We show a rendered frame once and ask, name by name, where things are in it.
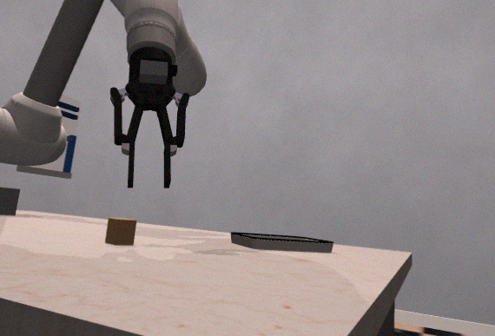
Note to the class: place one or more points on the orange block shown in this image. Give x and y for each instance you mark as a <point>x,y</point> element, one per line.
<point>120,232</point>

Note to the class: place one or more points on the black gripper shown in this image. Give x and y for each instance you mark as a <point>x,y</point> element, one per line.
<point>149,96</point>

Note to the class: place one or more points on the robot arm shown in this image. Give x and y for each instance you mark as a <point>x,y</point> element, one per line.
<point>30,121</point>

